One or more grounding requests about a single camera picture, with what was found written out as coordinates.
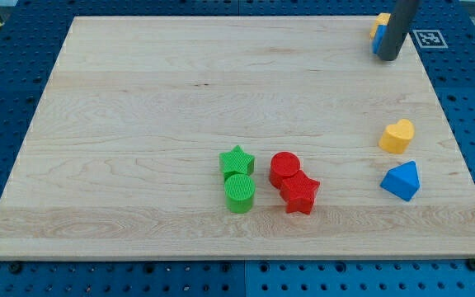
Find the light wooden board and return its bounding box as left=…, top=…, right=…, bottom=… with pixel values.
left=0, top=16, right=475, bottom=261

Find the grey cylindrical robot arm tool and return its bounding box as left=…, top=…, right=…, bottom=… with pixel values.
left=377, top=0, right=421, bottom=61

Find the green cylinder block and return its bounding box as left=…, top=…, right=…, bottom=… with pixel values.
left=224, top=174, right=256, bottom=214

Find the yellow block behind arm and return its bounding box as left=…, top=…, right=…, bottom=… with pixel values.
left=369, top=12, right=391, bottom=40

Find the blue triangle block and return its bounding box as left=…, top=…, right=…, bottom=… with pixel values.
left=380, top=160, right=421, bottom=202

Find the green star block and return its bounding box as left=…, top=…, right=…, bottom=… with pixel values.
left=219, top=145, right=255, bottom=181

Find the red cylinder block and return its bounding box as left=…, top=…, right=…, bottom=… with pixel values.
left=269, top=151, right=301, bottom=189

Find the blue block behind arm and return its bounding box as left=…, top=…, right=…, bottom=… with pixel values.
left=372, top=25, right=387, bottom=54

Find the red star block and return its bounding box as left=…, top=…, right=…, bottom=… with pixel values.
left=280, top=170, right=321, bottom=215

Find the yellow heart block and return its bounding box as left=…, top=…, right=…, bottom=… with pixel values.
left=378, top=119, right=415, bottom=154

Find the white fiducial marker tag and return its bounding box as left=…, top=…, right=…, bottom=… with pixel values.
left=412, top=29, right=448, bottom=49

